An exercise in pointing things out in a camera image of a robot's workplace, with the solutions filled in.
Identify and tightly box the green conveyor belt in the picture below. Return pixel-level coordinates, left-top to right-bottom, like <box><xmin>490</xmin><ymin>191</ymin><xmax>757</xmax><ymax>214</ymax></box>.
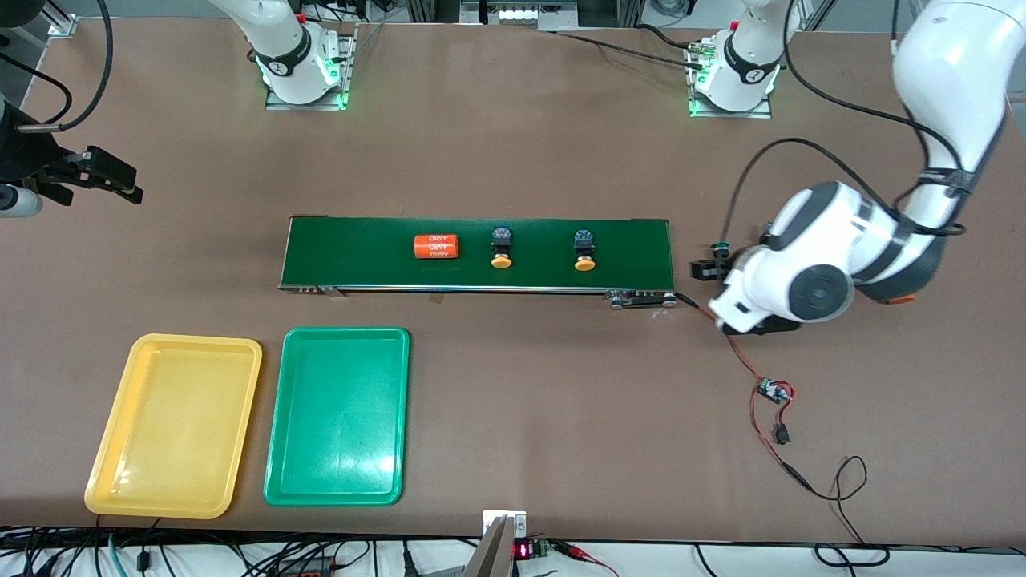
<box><xmin>278</xmin><ymin>215</ymin><xmax>678</xmax><ymax>310</ymax></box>

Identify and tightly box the yellow plastic tray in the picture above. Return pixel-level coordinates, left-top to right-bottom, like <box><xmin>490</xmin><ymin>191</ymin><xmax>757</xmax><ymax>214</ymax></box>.
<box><xmin>84</xmin><ymin>333</ymin><xmax>264</xmax><ymax>519</ymax></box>

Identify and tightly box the green plastic tray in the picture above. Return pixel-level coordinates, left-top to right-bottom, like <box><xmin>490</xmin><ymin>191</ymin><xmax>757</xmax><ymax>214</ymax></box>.
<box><xmin>263</xmin><ymin>326</ymin><xmax>411</xmax><ymax>507</ymax></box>

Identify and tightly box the red clip lead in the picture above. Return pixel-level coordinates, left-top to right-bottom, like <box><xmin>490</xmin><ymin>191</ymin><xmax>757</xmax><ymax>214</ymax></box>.
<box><xmin>553</xmin><ymin>542</ymin><xmax>620</xmax><ymax>577</ymax></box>

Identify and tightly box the grey lit device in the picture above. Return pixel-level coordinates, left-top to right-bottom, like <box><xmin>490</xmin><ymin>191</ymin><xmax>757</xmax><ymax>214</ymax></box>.
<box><xmin>461</xmin><ymin>0</ymin><xmax>580</xmax><ymax>31</ymax></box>

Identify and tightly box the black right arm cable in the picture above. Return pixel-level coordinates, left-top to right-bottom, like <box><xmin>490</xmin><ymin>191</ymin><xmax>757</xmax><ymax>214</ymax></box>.
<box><xmin>16</xmin><ymin>0</ymin><xmax>115</xmax><ymax>133</ymax></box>

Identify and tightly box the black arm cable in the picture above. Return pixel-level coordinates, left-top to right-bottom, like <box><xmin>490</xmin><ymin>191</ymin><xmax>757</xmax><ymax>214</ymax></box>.
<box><xmin>16</xmin><ymin>0</ymin><xmax>115</xmax><ymax>133</ymax></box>
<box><xmin>724</xmin><ymin>0</ymin><xmax>975</xmax><ymax>241</ymax></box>

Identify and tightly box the red black motor wire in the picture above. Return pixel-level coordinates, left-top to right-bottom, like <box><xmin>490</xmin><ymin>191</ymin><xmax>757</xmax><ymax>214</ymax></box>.
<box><xmin>676</xmin><ymin>292</ymin><xmax>770</xmax><ymax>385</ymax></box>

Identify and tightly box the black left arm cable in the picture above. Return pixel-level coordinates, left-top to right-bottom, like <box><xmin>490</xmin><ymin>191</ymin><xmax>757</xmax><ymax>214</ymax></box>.
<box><xmin>724</xmin><ymin>0</ymin><xmax>975</xmax><ymax>241</ymax></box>

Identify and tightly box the aluminium frame profile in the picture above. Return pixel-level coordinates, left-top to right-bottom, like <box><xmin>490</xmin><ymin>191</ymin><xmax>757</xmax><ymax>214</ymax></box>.
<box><xmin>46</xmin><ymin>0</ymin><xmax>79</xmax><ymax>38</ymax></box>

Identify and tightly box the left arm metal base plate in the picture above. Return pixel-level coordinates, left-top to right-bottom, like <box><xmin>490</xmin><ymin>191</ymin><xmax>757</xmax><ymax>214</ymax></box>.
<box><xmin>687</xmin><ymin>40</ymin><xmax>774</xmax><ymax>119</ymax></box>

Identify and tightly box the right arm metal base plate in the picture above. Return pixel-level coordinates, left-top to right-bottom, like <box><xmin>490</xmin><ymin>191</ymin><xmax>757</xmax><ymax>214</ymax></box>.
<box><xmin>266</xmin><ymin>22</ymin><xmax>358</xmax><ymax>111</ymax></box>

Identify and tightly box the red power wire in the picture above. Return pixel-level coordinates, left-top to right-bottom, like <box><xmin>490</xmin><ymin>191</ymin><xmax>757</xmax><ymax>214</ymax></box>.
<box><xmin>750</xmin><ymin>393</ymin><xmax>814</xmax><ymax>491</ymax></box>

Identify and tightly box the black base cable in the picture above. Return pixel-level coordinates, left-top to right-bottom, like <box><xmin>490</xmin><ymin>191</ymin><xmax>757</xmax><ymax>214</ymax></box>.
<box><xmin>553</xmin><ymin>24</ymin><xmax>706</xmax><ymax>71</ymax></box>

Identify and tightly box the thin black cable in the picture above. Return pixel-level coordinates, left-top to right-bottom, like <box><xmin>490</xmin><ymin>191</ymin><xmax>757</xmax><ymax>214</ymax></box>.
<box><xmin>810</xmin><ymin>455</ymin><xmax>891</xmax><ymax>567</ymax></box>

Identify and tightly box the grey metal camera bracket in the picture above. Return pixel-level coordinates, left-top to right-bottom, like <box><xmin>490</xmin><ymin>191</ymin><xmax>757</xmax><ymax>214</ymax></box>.
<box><xmin>461</xmin><ymin>510</ymin><xmax>528</xmax><ymax>577</ymax></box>

